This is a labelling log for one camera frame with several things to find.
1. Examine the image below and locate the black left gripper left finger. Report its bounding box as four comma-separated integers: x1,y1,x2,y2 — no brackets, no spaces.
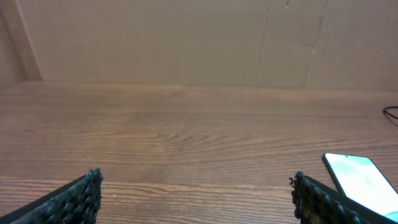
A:
1,168,103,224

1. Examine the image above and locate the blue Samsung Galaxy smartphone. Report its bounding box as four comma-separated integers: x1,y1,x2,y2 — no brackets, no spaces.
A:
322,152,397,222

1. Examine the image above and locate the black USB charging cable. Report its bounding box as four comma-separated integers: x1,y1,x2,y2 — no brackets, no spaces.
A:
382,106,398,120

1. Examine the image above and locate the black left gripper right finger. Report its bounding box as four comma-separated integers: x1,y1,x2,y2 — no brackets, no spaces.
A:
290,172,395,224

